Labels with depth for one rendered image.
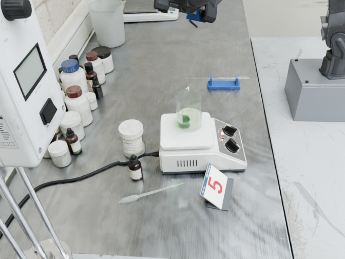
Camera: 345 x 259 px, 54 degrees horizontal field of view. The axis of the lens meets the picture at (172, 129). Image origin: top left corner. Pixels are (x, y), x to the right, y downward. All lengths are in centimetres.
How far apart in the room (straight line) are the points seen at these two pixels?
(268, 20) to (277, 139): 143
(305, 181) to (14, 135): 67
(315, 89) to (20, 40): 77
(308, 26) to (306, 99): 142
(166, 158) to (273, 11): 162
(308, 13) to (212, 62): 118
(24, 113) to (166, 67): 94
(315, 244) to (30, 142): 58
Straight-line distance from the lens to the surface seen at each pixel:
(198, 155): 75
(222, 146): 78
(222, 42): 134
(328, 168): 87
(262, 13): 223
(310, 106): 95
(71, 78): 100
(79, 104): 93
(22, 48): 27
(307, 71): 98
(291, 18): 228
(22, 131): 27
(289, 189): 80
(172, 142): 75
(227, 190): 77
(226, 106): 100
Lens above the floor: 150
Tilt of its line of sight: 41 degrees down
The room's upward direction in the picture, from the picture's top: 4 degrees counter-clockwise
